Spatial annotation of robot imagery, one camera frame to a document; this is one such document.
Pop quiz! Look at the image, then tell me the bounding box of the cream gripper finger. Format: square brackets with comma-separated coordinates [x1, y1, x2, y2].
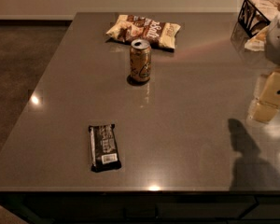
[249, 99, 280, 123]

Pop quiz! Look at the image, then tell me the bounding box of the brown white chip bag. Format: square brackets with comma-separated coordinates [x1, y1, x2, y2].
[106, 15, 180, 49]

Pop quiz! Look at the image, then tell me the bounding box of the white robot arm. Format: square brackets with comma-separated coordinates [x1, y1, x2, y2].
[248, 12, 280, 123]

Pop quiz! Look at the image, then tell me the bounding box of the gold soda can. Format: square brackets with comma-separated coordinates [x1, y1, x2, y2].
[130, 39, 151, 83]

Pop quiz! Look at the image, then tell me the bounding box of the black snack bar wrapper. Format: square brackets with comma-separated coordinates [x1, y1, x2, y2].
[89, 124, 121, 173]

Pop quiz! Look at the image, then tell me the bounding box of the black wire basket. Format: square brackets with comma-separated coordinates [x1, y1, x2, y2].
[238, 0, 280, 37]

